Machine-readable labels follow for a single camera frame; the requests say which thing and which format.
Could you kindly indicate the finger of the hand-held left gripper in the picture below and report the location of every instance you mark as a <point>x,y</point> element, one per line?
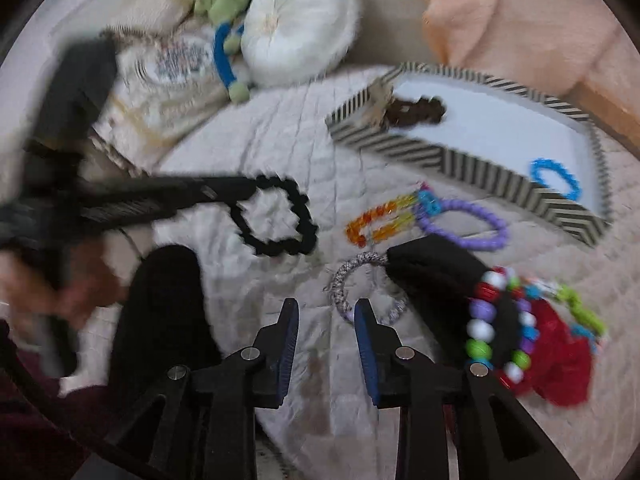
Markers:
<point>130,215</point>
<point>200,189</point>

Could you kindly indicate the striped jewelry box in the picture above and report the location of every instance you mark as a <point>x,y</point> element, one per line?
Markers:
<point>450,160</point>

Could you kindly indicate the black trouser leg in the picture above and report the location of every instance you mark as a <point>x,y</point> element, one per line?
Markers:
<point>160,310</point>

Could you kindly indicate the peach blanket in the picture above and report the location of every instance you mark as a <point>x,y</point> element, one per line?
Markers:
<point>500,10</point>

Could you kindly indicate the person's left hand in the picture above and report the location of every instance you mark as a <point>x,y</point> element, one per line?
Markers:
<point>75,290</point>

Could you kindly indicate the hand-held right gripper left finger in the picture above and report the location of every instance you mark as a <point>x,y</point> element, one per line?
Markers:
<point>290,340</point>

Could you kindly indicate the maroon cloth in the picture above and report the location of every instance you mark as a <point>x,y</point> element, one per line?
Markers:
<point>30,425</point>

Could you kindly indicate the white quilted blanket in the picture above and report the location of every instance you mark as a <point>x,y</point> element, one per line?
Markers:
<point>300,125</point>

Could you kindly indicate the white round pillow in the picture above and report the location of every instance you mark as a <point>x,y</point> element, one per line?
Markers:
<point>300,25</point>

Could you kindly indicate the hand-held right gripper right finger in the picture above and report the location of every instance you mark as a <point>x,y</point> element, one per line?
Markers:
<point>364,352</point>

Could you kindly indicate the embroidered cream cushion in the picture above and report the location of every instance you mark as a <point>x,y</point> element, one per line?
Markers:
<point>165,105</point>

